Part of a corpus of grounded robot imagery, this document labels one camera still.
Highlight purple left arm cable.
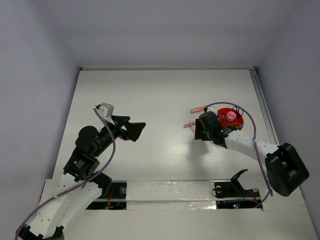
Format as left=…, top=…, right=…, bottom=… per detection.
left=14, top=107, right=117, bottom=240

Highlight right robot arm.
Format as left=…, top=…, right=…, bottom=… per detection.
left=194, top=111, right=310, bottom=197

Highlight pink round eraser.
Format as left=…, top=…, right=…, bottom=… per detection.
left=224, top=111, right=237, bottom=123

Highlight orange translucent pen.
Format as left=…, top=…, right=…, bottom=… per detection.
left=190, top=105, right=206, bottom=114

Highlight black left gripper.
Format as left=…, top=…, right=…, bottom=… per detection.
left=94, top=114, right=146, bottom=156

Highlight aluminium table edge rail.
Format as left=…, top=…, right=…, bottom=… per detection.
left=249, top=66, right=290, bottom=178

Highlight black scissors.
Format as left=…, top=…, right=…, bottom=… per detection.
left=231, top=106, right=243, bottom=118

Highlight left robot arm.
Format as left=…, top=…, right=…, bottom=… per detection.
left=15, top=116, right=146, bottom=240

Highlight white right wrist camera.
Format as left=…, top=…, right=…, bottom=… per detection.
left=203, top=106, right=219, bottom=116

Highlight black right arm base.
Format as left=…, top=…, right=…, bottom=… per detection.
left=211, top=169, right=261, bottom=200

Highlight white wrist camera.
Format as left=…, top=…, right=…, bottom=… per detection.
left=95, top=102, right=115, bottom=119
left=203, top=106, right=219, bottom=116

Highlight orange round divided container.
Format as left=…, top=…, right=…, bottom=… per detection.
left=218, top=106, right=244, bottom=131

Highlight pink translucent pen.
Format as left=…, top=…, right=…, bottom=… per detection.
left=183, top=120, right=196, bottom=133

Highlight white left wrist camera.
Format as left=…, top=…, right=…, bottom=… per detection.
left=95, top=102, right=115, bottom=119

